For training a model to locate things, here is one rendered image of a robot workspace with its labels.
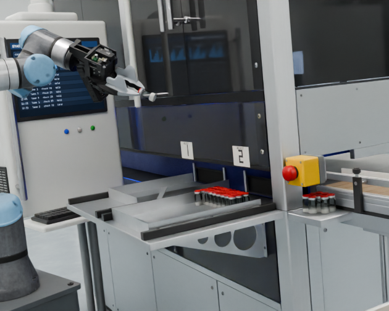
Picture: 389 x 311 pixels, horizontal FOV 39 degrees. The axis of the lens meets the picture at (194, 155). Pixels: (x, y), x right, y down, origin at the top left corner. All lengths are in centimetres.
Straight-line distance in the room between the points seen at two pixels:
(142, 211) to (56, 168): 69
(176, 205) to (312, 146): 45
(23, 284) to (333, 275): 85
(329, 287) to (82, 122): 120
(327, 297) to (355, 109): 55
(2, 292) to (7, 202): 21
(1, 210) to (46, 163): 90
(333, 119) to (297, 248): 37
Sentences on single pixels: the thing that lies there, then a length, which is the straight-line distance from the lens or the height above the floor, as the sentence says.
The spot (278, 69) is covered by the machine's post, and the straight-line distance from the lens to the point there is 147.
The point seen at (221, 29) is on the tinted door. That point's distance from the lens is 169.
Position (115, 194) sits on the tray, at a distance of 189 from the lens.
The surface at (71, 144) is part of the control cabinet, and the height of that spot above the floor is 105.
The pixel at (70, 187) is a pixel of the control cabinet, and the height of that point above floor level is 88.
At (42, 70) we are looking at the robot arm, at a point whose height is 131.
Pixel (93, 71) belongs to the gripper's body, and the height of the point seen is 130.
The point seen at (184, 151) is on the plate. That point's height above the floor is 101.
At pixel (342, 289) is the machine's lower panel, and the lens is 171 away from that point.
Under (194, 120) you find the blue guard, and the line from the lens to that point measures 186.
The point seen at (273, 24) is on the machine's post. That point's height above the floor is 138.
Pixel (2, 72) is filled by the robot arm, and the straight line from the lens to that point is 137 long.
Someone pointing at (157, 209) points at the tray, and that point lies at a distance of 166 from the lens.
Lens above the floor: 124
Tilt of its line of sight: 7 degrees down
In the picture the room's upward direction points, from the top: 6 degrees counter-clockwise
